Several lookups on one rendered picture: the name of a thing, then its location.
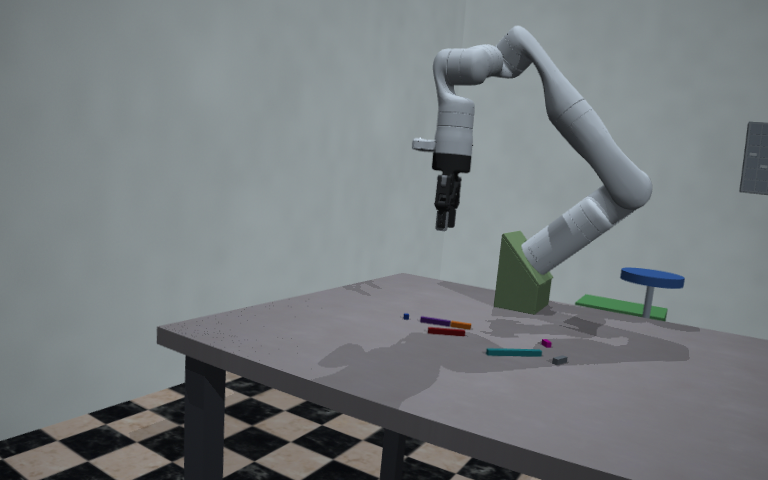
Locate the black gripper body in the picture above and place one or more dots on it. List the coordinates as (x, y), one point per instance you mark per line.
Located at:
(451, 164)

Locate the red rod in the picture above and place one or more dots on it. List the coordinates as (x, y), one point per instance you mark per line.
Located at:
(444, 331)

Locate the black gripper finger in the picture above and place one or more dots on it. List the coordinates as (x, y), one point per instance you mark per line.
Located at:
(443, 187)
(454, 205)

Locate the turquoise rod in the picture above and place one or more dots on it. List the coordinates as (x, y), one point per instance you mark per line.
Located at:
(513, 352)

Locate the purple rod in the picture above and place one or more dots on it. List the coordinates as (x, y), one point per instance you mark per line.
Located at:
(435, 321)

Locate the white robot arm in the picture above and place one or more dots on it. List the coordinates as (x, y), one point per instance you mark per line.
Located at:
(629, 187)

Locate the orange rod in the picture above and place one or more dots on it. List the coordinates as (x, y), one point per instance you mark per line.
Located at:
(460, 325)

